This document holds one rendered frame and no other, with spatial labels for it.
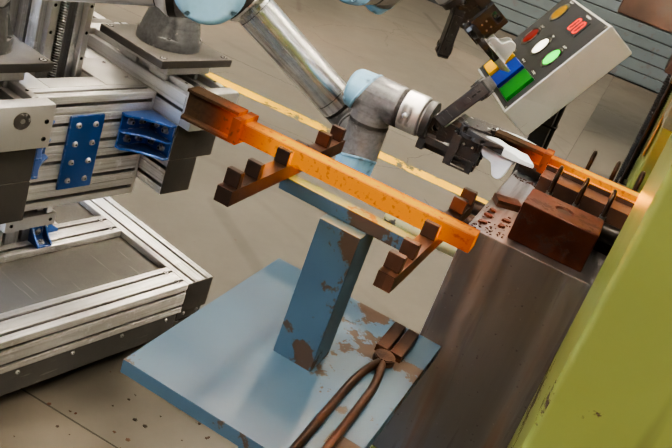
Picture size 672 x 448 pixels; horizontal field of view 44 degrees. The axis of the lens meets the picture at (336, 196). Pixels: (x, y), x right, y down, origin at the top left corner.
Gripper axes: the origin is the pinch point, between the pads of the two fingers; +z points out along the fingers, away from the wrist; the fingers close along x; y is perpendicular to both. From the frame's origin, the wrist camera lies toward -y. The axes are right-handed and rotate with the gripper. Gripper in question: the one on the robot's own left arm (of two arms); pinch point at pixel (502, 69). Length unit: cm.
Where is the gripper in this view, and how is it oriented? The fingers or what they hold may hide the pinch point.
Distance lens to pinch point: 187.0
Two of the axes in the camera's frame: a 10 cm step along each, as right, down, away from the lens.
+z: 6.7, 6.8, 3.2
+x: -0.1, -4.1, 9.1
